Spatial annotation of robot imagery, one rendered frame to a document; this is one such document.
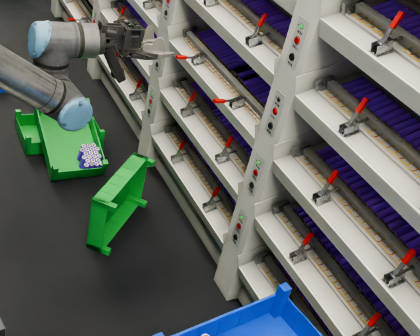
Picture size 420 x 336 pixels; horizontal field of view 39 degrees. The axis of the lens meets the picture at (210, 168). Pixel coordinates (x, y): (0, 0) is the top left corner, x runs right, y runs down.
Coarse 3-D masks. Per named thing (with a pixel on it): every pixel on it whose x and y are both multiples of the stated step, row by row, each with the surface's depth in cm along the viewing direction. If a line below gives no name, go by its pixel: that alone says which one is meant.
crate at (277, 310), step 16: (288, 288) 112; (256, 304) 111; (272, 304) 115; (288, 304) 114; (224, 320) 108; (240, 320) 111; (256, 320) 114; (272, 320) 115; (288, 320) 115; (304, 320) 111
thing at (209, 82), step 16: (176, 32) 199; (192, 32) 200; (176, 48) 196; (192, 64) 188; (208, 80) 181; (240, 80) 180; (208, 96) 182; (224, 96) 174; (224, 112) 174; (240, 112) 168; (240, 128) 166; (256, 128) 156
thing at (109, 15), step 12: (108, 0) 258; (120, 0) 258; (108, 12) 257; (120, 12) 256; (132, 12) 251; (144, 24) 243; (156, 36) 235; (132, 60) 234; (144, 60) 226; (144, 72) 223
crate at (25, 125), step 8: (16, 112) 229; (16, 120) 230; (24, 120) 234; (32, 120) 236; (16, 128) 231; (24, 128) 234; (32, 128) 235; (96, 128) 238; (24, 136) 230; (32, 136) 231; (104, 136) 231; (24, 144) 221; (32, 144) 219; (40, 144) 220; (32, 152) 221; (40, 152) 223
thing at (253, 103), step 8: (184, 40) 197; (192, 40) 195; (192, 48) 193; (200, 48) 191; (208, 56) 187; (216, 64) 183; (224, 72) 179; (232, 80) 176; (232, 88) 175; (240, 88) 173; (248, 96) 169; (256, 104) 166; (256, 112) 166; (256, 120) 164
